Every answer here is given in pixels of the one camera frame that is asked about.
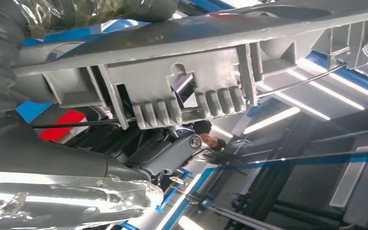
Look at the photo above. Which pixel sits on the blue metal shelf rack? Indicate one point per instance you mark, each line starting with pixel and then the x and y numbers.
pixel 171 194
pixel 34 111

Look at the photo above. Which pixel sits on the person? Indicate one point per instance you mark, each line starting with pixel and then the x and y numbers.
pixel 211 139

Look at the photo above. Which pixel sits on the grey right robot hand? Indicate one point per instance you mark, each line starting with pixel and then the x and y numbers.
pixel 44 158

